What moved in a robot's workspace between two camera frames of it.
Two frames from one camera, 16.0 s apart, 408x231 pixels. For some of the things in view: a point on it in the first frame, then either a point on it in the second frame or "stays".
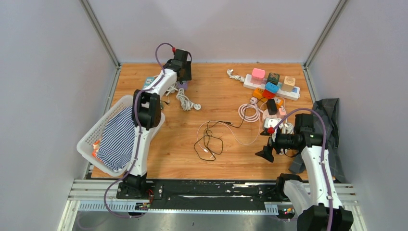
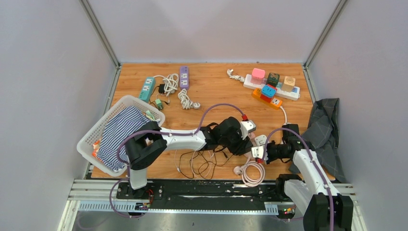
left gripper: (186, 76) -> (240, 147)
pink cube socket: (258, 76) stays
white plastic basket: (84, 146) stays
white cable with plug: (186, 104) stays
